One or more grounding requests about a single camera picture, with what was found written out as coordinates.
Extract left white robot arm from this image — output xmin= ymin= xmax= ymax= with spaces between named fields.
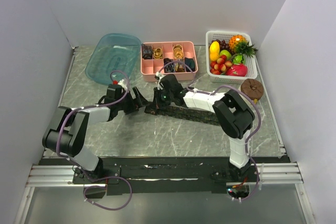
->
xmin=42 ymin=84 xmax=149 ymax=183

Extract teal transparent plastic bin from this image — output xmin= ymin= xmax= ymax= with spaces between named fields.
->
xmin=85 ymin=33 xmax=141 ymax=86

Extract brown lidded white jar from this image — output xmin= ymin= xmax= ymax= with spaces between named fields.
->
xmin=240 ymin=79 xmax=264 ymax=103

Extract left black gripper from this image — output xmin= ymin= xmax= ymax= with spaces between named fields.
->
xmin=116 ymin=87 xmax=150 ymax=115

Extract yellow mango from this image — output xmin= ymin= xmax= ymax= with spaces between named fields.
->
xmin=209 ymin=41 xmax=220 ymax=61

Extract aluminium frame rail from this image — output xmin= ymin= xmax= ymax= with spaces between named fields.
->
xmin=26 ymin=163 xmax=303 ymax=187

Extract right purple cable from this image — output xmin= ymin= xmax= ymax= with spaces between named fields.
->
xmin=156 ymin=60 xmax=263 ymax=204

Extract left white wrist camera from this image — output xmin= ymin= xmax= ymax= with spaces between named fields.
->
xmin=112 ymin=79 xmax=129 ymax=90

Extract white plastic fruit basket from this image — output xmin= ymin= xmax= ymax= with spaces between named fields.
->
xmin=206 ymin=30 xmax=258 ymax=84

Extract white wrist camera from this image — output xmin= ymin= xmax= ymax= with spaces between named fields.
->
xmin=155 ymin=72 xmax=165 ymax=90
xmin=112 ymin=79 xmax=129 ymax=90

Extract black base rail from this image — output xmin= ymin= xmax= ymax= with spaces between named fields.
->
xmin=39 ymin=155 xmax=289 ymax=197

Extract gold rolled tie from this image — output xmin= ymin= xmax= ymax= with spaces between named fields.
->
xmin=153 ymin=48 xmax=163 ymax=59

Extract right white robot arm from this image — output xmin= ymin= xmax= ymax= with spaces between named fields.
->
xmin=153 ymin=72 xmax=258 ymax=182

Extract dark purple grapes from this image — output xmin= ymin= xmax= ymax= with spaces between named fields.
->
xmin=209 ymin=39 xmax=231 ymax=51

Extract pink dragon fruit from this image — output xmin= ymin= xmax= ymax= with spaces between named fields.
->
xmin=225 ymin=64 xmax=248 ymax=77

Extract purple cable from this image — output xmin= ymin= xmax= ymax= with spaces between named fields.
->
xmin=56 ymin=70 xmax=131 ymax=159
xmin=156 ymin=60 xmax=263 ymax=204

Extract orange pineapple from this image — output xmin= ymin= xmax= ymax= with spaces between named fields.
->
xmin=229 ymin=35 xmax=258 ymax=57

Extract pink compartment organizer box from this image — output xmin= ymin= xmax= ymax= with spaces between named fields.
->
xmin=140 ymin=41 xmax=198 ymax=82

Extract orange blue rolled tie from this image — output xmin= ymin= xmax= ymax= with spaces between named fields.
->
xmin=174 ymin=59 xmax=185 ymax=72

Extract black rolled tie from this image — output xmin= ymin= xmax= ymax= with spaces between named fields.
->
xmin=184 ymin=58 xmax=196 ymax=72

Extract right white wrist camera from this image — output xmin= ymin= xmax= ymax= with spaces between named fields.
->
xmin=155 ymin=72 xmax=165 ymax=90

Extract dark patterned necktie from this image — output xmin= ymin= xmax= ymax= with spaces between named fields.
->
xmin=144 ymin=105 xmax=220 ymax=126

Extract yellow patterned rolled tie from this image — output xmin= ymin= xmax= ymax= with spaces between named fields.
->
xmin=173 ymin=44 xmax=184 ymax=59

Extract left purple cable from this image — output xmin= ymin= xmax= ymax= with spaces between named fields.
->
xmin=56 ymin=70 xmax=131 ymax=159

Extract red cherry bunch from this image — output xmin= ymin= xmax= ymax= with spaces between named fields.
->
xmin=210 ymin=55 xmax=233 ymax=75

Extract green apple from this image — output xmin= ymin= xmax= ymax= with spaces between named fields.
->
xmin=219 ymin=49 xmax=232 ymax=60

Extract dark brown rolled tie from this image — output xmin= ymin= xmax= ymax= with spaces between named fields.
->
xmin=141 ymin=44 xmax=153 ymax=60

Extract green leafy vegetable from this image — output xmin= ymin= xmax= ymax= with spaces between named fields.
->
xmin=232 ymin=54 xmax=246 ymax=65

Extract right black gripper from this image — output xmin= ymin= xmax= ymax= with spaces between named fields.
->
xmin=152 ymin=87 xmax=174 ymax=109

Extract dark purple rolled tie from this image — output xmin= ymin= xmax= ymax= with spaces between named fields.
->
xmin=163 ymin=58 xmax=175 ymax=73

